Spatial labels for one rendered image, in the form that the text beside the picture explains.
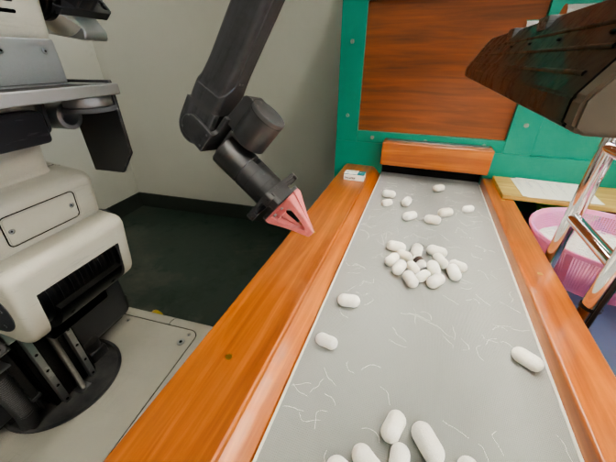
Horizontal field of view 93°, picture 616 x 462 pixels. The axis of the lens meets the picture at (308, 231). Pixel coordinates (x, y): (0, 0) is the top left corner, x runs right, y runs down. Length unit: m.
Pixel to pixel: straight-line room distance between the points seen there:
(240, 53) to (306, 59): 1.41
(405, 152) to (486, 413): 0.71
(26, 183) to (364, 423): 0.62
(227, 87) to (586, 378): 0.58
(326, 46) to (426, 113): 0.99
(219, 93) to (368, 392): 0.45
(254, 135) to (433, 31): 0.65
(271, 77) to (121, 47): 1.03
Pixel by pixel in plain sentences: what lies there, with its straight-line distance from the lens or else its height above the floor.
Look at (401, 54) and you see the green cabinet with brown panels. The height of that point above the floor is 1.09.
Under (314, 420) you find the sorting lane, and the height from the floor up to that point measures 0.74.
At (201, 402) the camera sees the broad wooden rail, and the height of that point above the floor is 0.76.
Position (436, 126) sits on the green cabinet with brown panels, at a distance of 1.01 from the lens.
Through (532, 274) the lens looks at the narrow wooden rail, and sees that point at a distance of 0.62.
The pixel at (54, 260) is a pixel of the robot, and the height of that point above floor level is 0.79.
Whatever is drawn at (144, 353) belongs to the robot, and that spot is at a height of 0.28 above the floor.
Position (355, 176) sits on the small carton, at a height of 0.78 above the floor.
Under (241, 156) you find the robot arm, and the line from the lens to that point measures 0.49.
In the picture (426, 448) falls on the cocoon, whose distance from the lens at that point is 0.36.
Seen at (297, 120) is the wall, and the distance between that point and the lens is 1.93.
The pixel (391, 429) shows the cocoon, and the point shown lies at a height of 0.76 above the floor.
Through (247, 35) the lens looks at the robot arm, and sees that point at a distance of 0.48.
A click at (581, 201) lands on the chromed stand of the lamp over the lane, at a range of 0.66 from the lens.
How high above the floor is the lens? 1.08
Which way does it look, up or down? 30 degrees down
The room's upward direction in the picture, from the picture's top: straight up
